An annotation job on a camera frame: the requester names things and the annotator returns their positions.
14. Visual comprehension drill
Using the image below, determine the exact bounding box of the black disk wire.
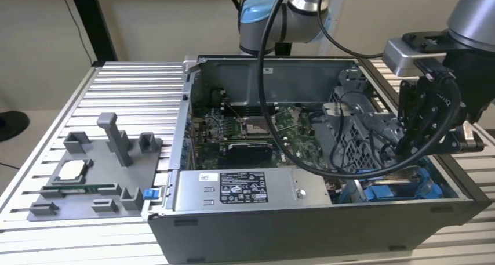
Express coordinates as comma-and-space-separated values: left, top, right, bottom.
370, 125, 406, 164

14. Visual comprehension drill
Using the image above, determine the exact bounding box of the hard disk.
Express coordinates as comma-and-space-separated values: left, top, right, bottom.
386, 159, 445, 202

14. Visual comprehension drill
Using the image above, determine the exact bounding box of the gray metal disk bay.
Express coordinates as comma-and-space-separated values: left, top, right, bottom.
311, 101, 445, 204

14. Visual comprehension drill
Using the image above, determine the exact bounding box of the blue plastic bay block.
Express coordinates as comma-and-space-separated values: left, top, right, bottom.
365, 185, 393, 202

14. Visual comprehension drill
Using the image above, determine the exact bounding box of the green motherboard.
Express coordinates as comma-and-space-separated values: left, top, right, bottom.
191, 102, 334, 170

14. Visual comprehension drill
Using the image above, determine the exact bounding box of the metal socket cover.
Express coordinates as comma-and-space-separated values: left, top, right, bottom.
271, 110, 303, 132

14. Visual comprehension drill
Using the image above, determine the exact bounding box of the CPU socket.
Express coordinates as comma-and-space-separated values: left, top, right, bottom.
242, 117, 271, 137

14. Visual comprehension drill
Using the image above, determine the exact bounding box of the thin metal locking lever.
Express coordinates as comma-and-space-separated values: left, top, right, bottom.
226, 102, 245, 119

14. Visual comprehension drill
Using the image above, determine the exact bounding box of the black graphics card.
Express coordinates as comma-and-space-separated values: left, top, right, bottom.
226, 141, 274, 163

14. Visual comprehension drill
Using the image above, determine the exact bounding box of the black PC case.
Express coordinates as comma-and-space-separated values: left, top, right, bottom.
149, 55, 493, 264

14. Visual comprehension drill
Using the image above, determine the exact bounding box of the silver power supply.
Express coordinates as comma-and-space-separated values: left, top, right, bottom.
173, 168, 334, 212

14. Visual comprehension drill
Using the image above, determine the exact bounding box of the gray parts rack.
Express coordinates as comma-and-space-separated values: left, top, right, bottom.
26, 112, 166, 222

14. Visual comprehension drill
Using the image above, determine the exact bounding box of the green RAM stick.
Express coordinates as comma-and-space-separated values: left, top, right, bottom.
42, 184, 118, 192

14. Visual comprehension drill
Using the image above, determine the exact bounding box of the silver CPU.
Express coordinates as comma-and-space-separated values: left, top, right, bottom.
54, 160, 89, 181

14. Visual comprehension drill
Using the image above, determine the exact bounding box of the round black base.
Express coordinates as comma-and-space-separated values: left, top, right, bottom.
0, 110, 31, 143

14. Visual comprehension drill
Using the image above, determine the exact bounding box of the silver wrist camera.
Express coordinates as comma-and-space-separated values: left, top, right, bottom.
382, 36, 460, 77

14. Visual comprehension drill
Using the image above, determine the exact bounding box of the thin black camera cable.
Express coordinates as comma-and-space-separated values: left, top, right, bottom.
318, 0, 385, 59

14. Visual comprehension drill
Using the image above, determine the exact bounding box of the long black wire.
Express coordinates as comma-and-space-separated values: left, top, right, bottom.
331, 101, 351, 173

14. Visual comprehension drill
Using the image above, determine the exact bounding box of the multicolour power wire bundle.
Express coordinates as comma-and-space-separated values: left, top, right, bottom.
323, 177, 351, 198

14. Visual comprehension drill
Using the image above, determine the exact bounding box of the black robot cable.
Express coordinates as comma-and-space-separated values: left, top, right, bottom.
257, 0, 465, 181

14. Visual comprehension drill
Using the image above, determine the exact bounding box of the black frame post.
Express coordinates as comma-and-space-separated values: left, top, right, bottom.
69, 0, 119, 62

